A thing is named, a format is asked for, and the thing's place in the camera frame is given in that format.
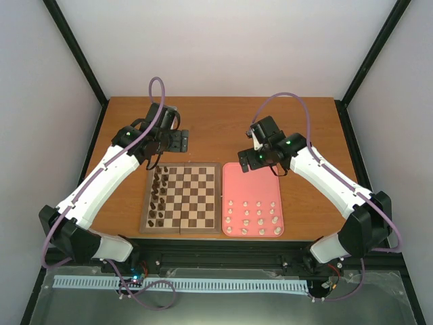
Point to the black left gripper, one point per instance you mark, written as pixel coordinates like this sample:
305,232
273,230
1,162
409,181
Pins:
176,146

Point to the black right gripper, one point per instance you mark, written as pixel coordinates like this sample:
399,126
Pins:
253,162

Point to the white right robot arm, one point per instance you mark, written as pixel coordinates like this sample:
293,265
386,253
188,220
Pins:
367,215

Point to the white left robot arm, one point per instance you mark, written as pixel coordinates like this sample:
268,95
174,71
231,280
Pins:
68,225

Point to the wooden chess board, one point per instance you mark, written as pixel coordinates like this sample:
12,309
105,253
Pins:
192,203

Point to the pink silicone tray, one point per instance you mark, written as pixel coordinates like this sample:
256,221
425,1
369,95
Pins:
260,185

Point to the dark queen piece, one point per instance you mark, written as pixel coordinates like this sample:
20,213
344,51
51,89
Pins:
155,193

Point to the black aluminium frame rail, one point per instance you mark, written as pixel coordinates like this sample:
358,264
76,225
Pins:
284,257

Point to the light blue cable duct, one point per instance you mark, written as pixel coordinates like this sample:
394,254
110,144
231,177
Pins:
185,285

